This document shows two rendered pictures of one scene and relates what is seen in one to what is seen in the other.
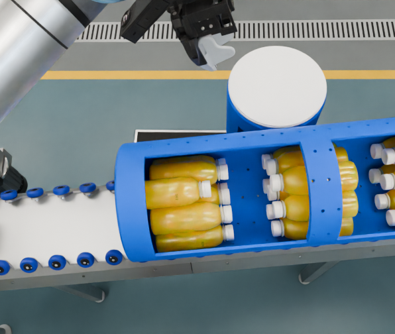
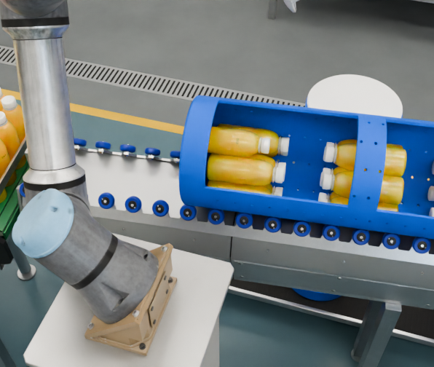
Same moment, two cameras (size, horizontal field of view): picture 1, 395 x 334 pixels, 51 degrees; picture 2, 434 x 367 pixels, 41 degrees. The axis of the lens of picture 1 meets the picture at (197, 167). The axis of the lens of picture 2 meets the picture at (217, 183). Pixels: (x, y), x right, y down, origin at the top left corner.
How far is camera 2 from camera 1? 0.73 m
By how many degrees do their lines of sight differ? 19
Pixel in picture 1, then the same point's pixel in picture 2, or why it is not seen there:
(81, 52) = (163, 104)
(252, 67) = (334, 87)
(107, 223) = (160, 186)
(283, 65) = (364, 90)
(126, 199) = (195, 122)
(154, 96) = not seen: hidden behind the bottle
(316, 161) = (368, 128)
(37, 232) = (93, 180)
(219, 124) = not seen: hidden behind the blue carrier
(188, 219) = (242, 166)
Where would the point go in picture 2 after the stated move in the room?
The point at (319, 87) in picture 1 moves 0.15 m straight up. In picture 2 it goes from (395, 112) to (407, 70)
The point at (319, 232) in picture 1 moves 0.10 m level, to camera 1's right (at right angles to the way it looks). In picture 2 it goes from (360, 194) to (405, 198)
